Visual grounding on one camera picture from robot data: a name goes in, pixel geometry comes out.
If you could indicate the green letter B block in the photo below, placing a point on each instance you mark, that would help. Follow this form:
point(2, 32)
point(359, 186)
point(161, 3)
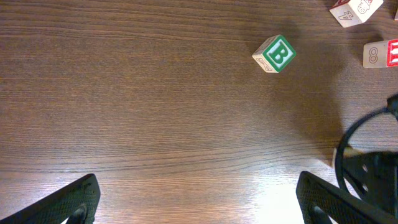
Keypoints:
point(274, 54)

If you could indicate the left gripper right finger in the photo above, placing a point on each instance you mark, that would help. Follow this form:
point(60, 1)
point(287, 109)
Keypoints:
point(322, 202)

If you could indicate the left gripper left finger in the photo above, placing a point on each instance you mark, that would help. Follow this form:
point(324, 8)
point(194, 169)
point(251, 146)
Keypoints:
point(75, 203)

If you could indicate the blue sided picture block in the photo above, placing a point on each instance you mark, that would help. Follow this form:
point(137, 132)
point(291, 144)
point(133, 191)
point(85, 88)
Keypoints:
point(350, 13)

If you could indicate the red letter E block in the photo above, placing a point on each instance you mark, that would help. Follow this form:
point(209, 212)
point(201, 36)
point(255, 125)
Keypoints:
point(380, 54)

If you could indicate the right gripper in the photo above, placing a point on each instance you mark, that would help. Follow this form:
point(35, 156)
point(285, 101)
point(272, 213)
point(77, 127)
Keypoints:
point(373, 176)

